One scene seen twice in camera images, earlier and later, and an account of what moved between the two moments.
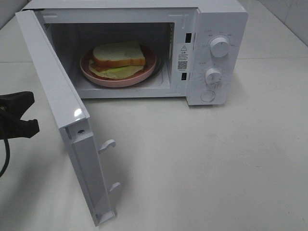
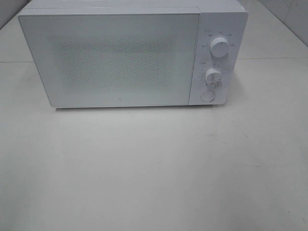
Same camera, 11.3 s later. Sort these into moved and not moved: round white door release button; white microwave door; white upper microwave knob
Moved: white microwave door
Not moved: white upper microwave knob; round white door release button
